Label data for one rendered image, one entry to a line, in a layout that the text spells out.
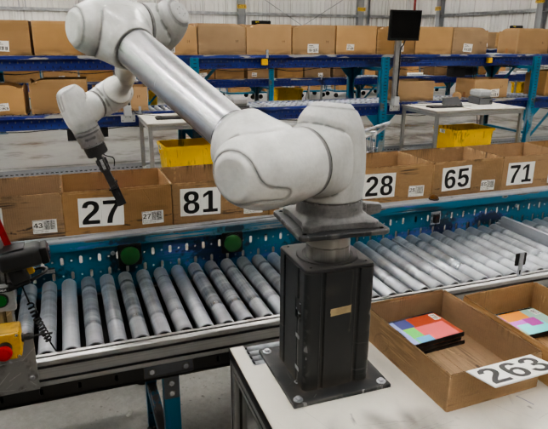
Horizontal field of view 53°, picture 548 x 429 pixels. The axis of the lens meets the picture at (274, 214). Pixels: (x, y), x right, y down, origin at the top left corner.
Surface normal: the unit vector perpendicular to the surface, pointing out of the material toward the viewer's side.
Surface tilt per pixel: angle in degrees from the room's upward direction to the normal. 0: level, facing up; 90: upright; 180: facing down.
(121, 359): 90
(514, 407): 0
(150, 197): 90
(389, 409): 0
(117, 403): 0
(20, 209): 90
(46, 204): 90
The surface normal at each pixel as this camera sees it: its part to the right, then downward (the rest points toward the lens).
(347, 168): 0.70, 0.23
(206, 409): 0.00, -0.95
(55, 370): 0.35, 0.29
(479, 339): -0.93, 0.08
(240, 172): -0.63, 0.31
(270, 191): 0.42, 0.59
